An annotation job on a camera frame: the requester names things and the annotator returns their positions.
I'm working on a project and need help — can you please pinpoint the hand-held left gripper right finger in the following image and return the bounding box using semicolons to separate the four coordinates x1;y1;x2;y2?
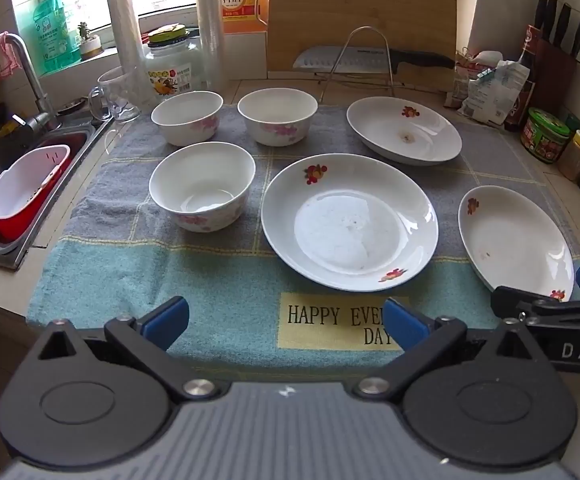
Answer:
354;297;544;404

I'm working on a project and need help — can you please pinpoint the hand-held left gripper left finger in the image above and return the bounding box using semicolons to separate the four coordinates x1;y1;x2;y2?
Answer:
32;296;221;404

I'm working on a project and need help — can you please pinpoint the white floral bowl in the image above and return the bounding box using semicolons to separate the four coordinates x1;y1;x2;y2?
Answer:
151;91;224;147
237;88;319;147
149;142;257;233

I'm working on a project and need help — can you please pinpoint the stained white floral plate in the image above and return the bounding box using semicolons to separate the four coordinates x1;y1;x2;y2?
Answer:
346;97;463;167

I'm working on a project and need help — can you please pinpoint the blue grey printed towel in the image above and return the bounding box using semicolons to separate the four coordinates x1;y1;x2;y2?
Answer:
26;102;580;377

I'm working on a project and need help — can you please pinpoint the yellow lid spice jar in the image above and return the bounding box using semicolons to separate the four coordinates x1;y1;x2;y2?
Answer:
557;130;580;182

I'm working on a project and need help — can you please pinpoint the green lid sauce jar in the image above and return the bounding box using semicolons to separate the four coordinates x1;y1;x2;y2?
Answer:
521;107;570;164

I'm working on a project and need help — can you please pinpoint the red basin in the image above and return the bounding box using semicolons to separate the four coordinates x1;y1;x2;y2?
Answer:
0;131;96;257

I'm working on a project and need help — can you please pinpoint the dark sauce bottle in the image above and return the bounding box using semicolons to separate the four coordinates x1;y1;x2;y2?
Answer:
504;25;541;133

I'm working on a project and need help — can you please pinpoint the white plastic colander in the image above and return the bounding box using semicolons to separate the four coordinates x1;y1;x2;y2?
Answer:
0;145;72;221

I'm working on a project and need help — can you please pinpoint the dark wooden knife block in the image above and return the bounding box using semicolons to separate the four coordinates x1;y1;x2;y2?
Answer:
540;37;578;117

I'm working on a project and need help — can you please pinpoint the white blue printed packet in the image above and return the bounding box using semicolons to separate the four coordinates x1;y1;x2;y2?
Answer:
458;60;530;126

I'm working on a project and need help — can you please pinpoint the steel sink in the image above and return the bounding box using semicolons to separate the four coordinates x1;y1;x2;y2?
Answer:
0;105;112;272

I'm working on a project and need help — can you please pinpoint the clear glass mug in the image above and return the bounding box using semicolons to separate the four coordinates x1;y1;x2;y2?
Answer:
88;66;143;123

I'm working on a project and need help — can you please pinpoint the red white printed packet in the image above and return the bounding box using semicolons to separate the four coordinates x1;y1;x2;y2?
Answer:
444;47;501;109

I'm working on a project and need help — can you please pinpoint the glass jar green lid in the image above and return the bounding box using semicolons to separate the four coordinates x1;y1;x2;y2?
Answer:
142;25;205;106

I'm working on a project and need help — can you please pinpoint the steel faucet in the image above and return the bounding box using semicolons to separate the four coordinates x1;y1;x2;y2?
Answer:
4;33;64;132

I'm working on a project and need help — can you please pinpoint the small potted plant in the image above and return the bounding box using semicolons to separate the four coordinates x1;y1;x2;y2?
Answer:
76;21;104;61

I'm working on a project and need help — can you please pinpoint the plastic wrap roll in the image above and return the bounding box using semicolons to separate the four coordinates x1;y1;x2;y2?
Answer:
193;0;225;93
107;0;143;77

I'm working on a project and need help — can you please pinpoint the green dish soap bottle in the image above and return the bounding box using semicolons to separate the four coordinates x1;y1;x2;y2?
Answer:
17;0;82;77

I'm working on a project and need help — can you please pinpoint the bamboo cutting board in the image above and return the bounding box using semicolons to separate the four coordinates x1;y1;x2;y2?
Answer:
255;0;458;92

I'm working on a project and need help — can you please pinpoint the steel knife black handle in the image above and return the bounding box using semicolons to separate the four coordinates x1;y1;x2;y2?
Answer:
292;45;456;74

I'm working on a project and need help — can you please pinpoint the metal wire rack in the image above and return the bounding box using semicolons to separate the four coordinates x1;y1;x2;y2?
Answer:
315;26;395;97

